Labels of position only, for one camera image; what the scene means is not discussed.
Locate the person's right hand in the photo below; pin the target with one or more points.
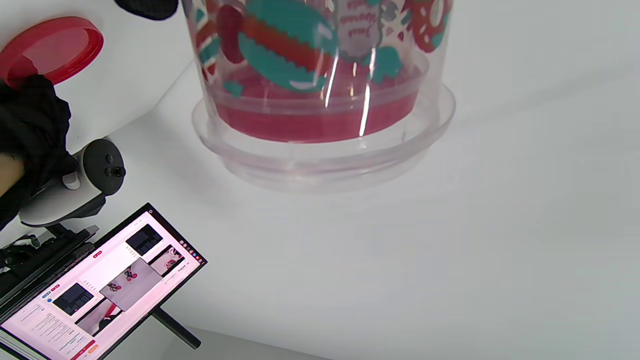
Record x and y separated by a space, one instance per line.
35 125

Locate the black monitor stand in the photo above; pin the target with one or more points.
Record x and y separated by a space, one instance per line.
175 327

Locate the white and black hand controller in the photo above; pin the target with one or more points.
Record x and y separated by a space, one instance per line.
102 167

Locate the person's right forearm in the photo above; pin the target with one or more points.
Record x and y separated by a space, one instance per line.
9 175

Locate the person's left hand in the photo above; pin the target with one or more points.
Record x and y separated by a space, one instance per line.
147 9

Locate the black computer monitor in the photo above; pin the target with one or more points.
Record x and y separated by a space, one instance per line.
125 280

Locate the medium red lid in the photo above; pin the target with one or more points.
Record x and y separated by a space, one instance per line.
60 50

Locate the small red lid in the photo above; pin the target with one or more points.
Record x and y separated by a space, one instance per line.
310 127

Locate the medium clear printed food container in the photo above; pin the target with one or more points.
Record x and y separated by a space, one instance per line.
325 165

